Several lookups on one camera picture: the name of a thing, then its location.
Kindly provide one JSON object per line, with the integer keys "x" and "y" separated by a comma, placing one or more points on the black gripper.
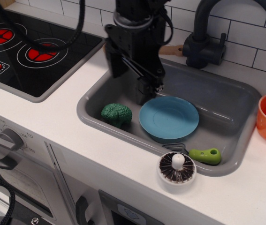
{"x": 147, "y": 66}

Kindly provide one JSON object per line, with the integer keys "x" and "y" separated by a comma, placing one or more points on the green handled grey spatula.
{"x": 210, "y": 156}

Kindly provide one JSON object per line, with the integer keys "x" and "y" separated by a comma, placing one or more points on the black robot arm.
{"x": 139, "y": 14}

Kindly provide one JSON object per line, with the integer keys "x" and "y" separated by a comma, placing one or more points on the blue plate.
{"x": 168, "y": 119}

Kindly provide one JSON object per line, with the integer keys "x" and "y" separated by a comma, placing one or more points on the grey sink basin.
{"x": 227, "y": 112}

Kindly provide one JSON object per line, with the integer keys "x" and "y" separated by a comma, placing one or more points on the green toy broccoli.
{"x": 116, "y": 114}

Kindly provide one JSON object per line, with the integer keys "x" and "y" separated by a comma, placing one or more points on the wooden spoon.
{"x": 170, "y": 50}

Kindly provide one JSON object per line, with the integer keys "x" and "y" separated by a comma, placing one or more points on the black faucet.
{"x": 198, "y": 47}

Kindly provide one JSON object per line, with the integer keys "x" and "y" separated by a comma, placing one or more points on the toy mushroom slice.
{"x": 175, "y": 172}

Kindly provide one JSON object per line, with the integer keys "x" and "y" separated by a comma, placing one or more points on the black toy stove top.
{"x": 35, "y": 75}

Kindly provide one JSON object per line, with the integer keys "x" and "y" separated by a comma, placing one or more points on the grey oven knob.
{"x": 10, "y": 140}

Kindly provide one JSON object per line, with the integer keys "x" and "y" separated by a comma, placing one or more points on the toy oven door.
{"x": 35, "y": 180}

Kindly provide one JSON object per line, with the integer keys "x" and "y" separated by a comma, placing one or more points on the grey cabinet handle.
{"x": 81, "y": 207}

